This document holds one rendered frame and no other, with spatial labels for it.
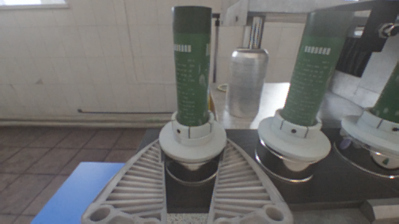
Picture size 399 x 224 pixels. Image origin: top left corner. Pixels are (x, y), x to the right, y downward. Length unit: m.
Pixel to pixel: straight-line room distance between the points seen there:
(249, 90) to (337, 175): 0.16
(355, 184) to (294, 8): 0.22
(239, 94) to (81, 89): 2.05
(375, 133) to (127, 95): 1.90
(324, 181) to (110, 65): 1.87
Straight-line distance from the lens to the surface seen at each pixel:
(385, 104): 0.25
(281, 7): 0.25
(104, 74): 1.96
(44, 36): 2.25
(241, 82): 0.28
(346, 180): 0.24
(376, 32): 0.25
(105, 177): 0.82
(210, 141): 0.16
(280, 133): 0.18
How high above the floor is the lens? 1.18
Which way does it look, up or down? 25 degrees down
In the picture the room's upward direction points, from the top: 1 degrees clockwise
